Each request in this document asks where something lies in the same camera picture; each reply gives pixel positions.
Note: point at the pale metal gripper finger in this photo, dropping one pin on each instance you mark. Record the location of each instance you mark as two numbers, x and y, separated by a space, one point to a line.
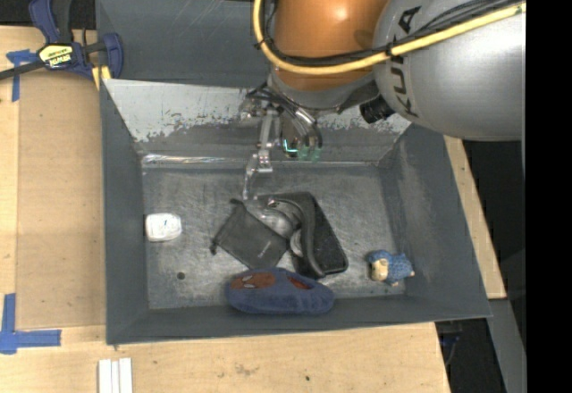
265 162
248 186

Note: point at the shiny grey curved object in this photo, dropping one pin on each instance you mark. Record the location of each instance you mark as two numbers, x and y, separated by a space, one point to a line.
279 221

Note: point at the black cloth pouch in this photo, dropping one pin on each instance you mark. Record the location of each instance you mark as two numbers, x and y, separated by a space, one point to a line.
250 239

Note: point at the grey metal bin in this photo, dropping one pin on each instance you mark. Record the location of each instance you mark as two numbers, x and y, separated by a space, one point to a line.
187 257

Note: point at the white rounded small box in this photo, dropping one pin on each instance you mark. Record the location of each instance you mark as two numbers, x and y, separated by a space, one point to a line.
162 227

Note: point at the black flat case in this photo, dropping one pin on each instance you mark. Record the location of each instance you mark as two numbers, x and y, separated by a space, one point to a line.
328 248

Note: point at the blue slipper with red-brown print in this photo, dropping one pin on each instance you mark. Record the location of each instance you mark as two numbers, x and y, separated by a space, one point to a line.
277 295

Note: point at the blue toy animal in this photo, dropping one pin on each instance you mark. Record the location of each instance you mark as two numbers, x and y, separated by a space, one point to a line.
393 268

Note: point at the black cylinder on white bracket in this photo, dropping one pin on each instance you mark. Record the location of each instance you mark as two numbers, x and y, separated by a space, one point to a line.
376 109

